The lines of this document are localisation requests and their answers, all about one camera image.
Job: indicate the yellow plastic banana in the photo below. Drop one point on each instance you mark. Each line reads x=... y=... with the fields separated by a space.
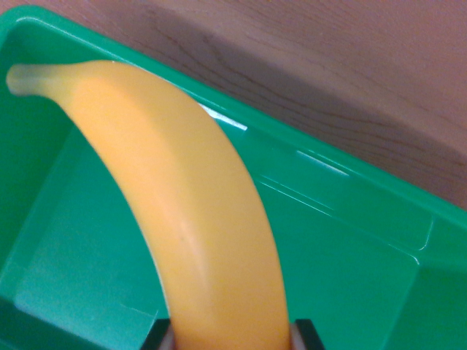
x=189 y=204

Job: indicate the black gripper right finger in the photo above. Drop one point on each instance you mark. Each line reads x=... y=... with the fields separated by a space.
x=306 y=335

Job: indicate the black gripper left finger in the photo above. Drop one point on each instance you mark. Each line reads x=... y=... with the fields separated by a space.
x=157 y=335

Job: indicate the green plastic bin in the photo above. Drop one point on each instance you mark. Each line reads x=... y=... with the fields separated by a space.
x=346 y=255

